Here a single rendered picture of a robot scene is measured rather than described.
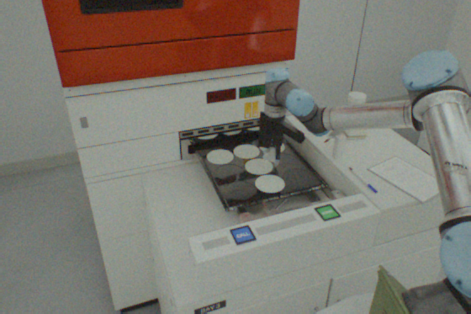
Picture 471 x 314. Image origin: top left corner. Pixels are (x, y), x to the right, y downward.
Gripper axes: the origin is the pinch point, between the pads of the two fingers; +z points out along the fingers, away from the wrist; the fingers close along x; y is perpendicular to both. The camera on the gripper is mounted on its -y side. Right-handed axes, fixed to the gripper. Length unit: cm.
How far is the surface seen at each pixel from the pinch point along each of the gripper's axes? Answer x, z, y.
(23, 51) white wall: -114, 3, 162
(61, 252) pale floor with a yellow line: -32, 92, 117
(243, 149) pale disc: -11.1, 1.9, 13.2
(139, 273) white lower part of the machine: 1, 64, 58
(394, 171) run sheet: 7.8, -4.9, -38.1
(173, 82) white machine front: -8.9, -26.0, 38.3
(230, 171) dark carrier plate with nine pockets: 3.9, 2.0, 16.6
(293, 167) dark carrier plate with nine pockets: -0.5, 1.9, -6.0
